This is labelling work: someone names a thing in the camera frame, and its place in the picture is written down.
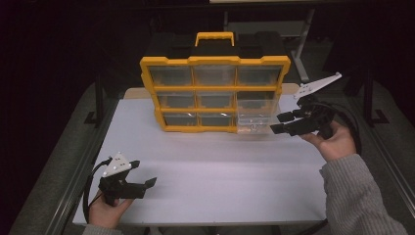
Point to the grid of clear small drawers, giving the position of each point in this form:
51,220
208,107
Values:
171,75

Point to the person's left hand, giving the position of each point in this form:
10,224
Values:
104,213

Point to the white metal desk frame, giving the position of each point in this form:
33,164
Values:
301,42

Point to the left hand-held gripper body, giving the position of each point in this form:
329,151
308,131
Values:
116,164

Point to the clear plastic drawer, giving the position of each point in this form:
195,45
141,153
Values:
257,117

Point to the person's right hand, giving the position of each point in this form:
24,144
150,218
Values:
339,143

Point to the black metal stand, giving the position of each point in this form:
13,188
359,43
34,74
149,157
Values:
99,104
369,98

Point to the yellow black organizer cabinet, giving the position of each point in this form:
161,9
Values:
212,88

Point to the white board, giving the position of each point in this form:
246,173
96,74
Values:
215,196

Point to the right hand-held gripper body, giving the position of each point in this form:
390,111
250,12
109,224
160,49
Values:
314,117

